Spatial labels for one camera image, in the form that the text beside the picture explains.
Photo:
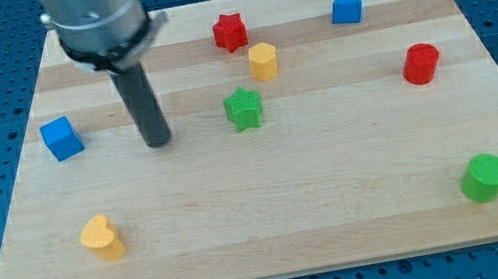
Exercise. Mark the yellow hexagon block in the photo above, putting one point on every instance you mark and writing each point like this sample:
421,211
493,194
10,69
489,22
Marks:
263,61

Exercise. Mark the green cylinder block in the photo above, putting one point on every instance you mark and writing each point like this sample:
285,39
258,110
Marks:
480,180

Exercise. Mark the yellow heart block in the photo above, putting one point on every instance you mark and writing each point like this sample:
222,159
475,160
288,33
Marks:
102,239

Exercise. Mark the red cylinder block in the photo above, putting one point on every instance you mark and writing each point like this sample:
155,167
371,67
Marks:
421,63

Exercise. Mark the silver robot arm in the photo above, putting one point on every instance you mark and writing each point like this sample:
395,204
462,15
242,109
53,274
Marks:
112,36

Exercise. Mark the blue pentagon block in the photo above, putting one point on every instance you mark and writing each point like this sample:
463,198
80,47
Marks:
347,11

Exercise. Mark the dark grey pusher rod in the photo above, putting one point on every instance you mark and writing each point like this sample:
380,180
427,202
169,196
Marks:
139,99

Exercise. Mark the red star block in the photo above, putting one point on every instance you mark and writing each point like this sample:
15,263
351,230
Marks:
230,32

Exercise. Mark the wooden board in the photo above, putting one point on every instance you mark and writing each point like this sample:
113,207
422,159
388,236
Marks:
351,164

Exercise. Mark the blue cube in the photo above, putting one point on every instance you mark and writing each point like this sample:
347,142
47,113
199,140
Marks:
61,139

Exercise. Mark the green star block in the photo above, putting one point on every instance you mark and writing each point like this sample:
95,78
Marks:
243,108

